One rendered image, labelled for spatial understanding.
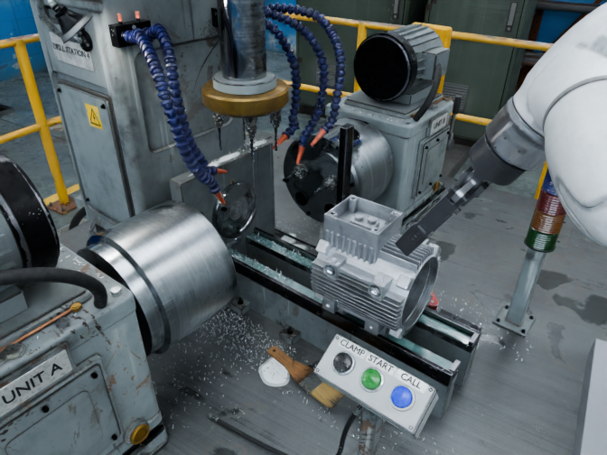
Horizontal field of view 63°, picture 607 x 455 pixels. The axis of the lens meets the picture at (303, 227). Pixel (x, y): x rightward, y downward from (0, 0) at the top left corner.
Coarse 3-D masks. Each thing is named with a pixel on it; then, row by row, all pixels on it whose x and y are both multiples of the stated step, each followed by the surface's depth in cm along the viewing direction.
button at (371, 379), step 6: (366, 372) 72; (372, 372) 71; (378, 372) 71; (360, 378) 72; (366, 378) 71; (372, 378) 71; (378, 378) 71; (366, 384) 71; (372, 384) 70; (378, 384) 70
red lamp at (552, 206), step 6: (540, 192) 102; (546, 192) 99; (540, 198) 101; (546, 198) 100; (552, 198) 99; (558, 198) 98; (540, 204) 101; (546, 204) 100; (552, 204) 99; (558, 204) 99; (540, 210) 102; (546, 210) 101; (552, 210) 100; (558, 210) 100; (564, 210) 100
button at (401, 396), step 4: (396, 388) 69; (400, 388) 69; (404, 388) 69; (392, 392) 69; (396, 392) 69; (400, 392) 69; (404, 392) 69; (408, 392) 68; (392, 396) 69; (396, 396) 69; (400, 396) 68; (404, 396) 68; (408, 396) 68; (412, 396) 68; (392, 400) 69; (396, 400) 68; (400, 400) 68; (404, 400) 68; (408, 400) 68; (412, 400) 68; (396, 404) 68; (400, 404) 68; (404, 404) 68; (408, 404) 68
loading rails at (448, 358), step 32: (256, 256) 130; (288, 256) 122; (256, 288) 118; (288, 288) 110; (288, 320) 115; (320, 320) 107; (352, 320) 101; (448, 320) 102; (384, 352) 98; (416, 352) 96; (448, 352) 101; (448, 384) 91
